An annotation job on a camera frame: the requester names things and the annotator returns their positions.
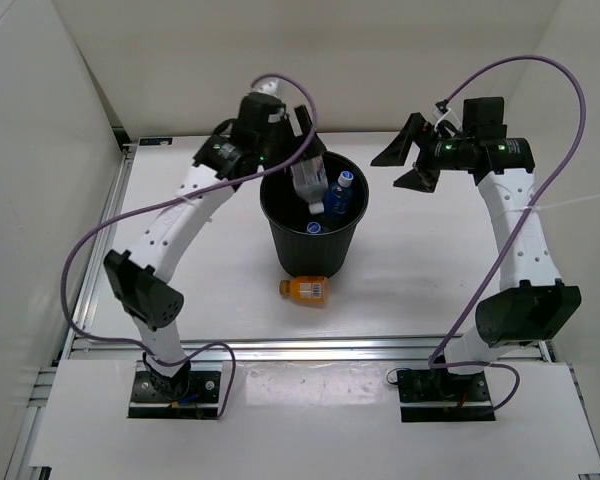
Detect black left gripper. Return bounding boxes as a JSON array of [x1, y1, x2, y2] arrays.
[[253, 103, 323, 172]]

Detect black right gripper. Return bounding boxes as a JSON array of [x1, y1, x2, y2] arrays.
[[370, 113, 473, 193]]

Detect orange white label clear bottle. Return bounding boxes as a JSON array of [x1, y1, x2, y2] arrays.
[[291, 155, 329, 215]]

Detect blue label plastic bottle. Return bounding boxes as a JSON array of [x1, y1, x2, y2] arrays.
[[323, 170, 354, 219]]

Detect orange juice bottle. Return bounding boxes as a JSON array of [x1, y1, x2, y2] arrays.
[[279, 276, 328, 306]]

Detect clear unlabelled plastic bottle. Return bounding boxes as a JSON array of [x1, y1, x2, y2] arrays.
[[306, 220, 331, 235]]

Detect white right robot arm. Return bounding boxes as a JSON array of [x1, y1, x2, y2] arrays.
[[371, 113, 582, 400]]

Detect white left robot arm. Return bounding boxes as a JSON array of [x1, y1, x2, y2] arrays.
[[104, 93, 326, 401]]

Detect black plastic waste bin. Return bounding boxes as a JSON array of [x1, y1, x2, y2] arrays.
[[260, 151, 369, 277]]

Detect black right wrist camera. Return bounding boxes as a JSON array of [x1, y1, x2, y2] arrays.
[[462, 97, 507, 141]]

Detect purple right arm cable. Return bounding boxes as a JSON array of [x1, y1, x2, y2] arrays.
[[428, 54, 589, 414]]

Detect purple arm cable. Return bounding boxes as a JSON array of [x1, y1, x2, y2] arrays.
[[428, 54, 589, 414], [62, 73, 317, 420]]

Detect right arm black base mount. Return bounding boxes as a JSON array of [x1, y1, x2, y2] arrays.
[[387, 368, 495, 423]]

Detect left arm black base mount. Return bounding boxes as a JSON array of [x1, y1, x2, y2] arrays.
[[127, 359, 226, 420]]

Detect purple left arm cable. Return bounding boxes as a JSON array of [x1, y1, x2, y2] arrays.
[[62, 73, 317, 420]]

